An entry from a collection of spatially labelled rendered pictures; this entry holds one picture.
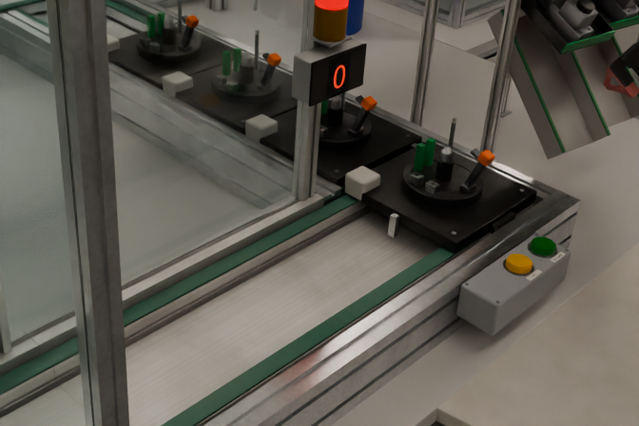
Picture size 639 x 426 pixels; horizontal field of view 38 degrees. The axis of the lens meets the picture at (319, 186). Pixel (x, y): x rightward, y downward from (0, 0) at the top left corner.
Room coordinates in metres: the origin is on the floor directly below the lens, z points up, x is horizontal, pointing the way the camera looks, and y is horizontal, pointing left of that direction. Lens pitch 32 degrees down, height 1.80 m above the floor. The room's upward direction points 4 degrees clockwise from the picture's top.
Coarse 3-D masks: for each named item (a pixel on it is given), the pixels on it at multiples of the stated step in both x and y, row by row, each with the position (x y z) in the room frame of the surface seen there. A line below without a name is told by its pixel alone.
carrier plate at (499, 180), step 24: (384, 168) 1.43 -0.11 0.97; (384, 192) 1.35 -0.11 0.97; (504, 192) 1.38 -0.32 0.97; (528, 192) 1.39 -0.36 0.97; (408, 216) 1.28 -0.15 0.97; (432, 216) 1.29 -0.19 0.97; (456, 216) 1.30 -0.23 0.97; (480, 216) 1.30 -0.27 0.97; (504, 216) 1.32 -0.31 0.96; (432, 240) 1.25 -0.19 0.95; (456, 240) 1.23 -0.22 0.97
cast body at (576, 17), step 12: (576, 0) 1.54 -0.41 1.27; (588, 0) 1.53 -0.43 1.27; (552, 12) 1.57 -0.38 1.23; (564, 12) 1.53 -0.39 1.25; (576, 12) 1.51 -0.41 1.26; (588, 12) 1.51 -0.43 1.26; (552, 24) 1.54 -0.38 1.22; (564, 24) 1.53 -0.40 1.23; (576, 24) 1.51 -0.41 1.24; (588, 24) 1.53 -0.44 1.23; (564, 36) 1.52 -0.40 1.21; (576, 36) 1.50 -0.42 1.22; (588, 36) 1.53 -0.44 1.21
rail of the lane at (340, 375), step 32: (512, 224) 1.30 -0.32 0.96; (544, 224) 1.31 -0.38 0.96; (480, 256) 1.21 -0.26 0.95; (416, 288) 1.10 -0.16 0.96; (448, 288) 1.11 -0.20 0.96; (384, 320) 1.03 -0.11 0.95; (416, 320) 1.05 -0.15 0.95; (448, 320) 1.11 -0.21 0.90; (320, 352) 0.95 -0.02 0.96; (352, 352) 0.95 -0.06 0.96; (384, 352) 0.99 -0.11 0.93; (416, 352) 1.06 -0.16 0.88; (288, 384) 0.89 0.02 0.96; (320, 384) 0.89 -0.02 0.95; (352, 384) 0.94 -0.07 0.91; (384, 384) 1.00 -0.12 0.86; (224, 416) 0.82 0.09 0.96; (256, 416) 0.82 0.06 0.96; (288, 416) 0.86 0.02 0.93; (320, 416) 0.90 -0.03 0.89
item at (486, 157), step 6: (474, 150) 1.35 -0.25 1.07; (486, 150) 1.34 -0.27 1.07; (474, 156) 1.34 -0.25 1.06; (480, 156) 1.33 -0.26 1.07; (486, 156) 1.33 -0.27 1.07; (492, 156) 1.33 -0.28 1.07; (480, 162) 1.33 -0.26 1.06; (486, 162) 1.32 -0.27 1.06; (474, 168) 1.34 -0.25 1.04; (480, 168) 1.33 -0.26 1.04; (474, 174) 1.34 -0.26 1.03; (468, 180) 1.34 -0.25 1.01; (474, 180) 1.34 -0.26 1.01; (468, 186) 1.34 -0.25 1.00
